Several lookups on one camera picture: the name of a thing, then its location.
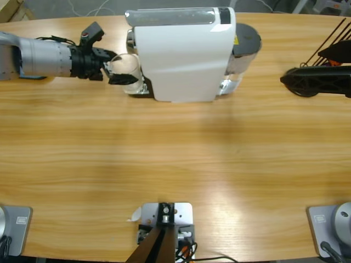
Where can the purple coffee capsule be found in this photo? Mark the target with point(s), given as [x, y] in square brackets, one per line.
[327, 63]

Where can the clear drinking glass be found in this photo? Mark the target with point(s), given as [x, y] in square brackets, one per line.
[131, 67]

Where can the white mounting block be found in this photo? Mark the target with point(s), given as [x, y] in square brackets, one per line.
[183, 213]

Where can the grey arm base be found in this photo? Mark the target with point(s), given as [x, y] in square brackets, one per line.
[19, 233]
[321, 230]

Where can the white capsule coffee machine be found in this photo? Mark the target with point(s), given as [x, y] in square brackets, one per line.
[181, 60]

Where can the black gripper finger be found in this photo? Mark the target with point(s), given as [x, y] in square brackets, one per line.
[323, 80]
[115, 59]
[342, 50]
[123, 79]

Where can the black rod capsule holder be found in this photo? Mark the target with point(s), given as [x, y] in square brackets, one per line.
[304, 94]

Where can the orange coffee capsule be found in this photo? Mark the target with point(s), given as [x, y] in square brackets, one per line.
[334, 63]

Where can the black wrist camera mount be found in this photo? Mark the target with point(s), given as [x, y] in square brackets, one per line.
[91, 33]

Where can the white metal frame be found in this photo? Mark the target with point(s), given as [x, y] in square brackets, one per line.
[297, 6]

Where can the white tape tag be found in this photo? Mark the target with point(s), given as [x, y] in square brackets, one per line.
[135, 215]

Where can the dark camera post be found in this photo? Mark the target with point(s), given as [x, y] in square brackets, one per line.
[159, 246]

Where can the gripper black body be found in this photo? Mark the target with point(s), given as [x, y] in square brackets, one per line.
[85, 61]

